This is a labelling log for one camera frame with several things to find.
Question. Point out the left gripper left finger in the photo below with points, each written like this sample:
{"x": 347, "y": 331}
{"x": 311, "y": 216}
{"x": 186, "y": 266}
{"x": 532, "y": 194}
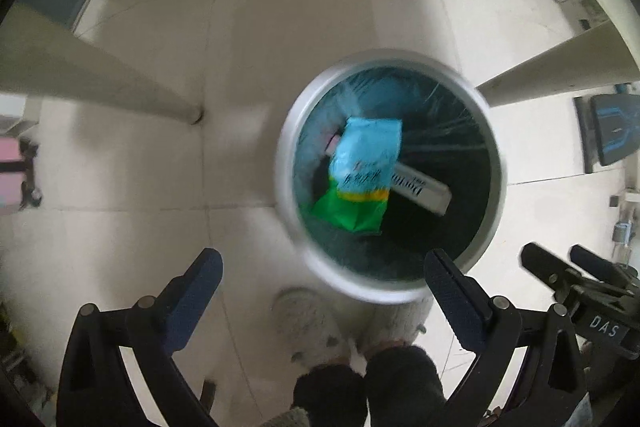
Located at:
{"x": 94, "y": 387}

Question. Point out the pink suitcase with wheels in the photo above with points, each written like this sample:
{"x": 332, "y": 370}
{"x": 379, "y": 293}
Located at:
{"x": 19, "y": 189}

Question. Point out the white long medicine box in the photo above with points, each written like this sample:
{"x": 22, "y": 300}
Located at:
{"x": 421, "y": 189}

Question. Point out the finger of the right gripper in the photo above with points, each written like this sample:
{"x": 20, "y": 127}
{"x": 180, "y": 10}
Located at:
{"x": 548, "y": 269}
{"x": 598, "y": 267}

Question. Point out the round grey trash bin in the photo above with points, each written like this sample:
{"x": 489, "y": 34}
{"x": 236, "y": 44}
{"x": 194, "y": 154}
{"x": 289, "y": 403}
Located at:
{"x": 446, "y": 134}

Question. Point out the left white table leg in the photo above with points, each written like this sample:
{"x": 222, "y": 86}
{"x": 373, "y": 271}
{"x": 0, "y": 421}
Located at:
{"x": 42, "y": 58}

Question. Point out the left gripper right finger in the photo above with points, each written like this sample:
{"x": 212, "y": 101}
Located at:
{"x": 551, "y": 382}

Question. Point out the left black trouser leg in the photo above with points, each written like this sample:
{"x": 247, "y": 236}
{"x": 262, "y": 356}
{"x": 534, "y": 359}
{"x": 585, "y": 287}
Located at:
{"x": 332, "y": 395}

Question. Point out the blue green snack bag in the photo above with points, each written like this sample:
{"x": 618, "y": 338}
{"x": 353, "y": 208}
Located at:
{"x": 360, "y": 175}

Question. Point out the white table leg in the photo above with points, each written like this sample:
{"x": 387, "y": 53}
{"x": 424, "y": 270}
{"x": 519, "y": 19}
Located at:
{"x": 600, "y": 57}
{"x": 42, "y": 58}

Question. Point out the right white table leg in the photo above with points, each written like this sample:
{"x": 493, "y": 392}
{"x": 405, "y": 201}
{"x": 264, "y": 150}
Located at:
{"x": 600, "y": 57}

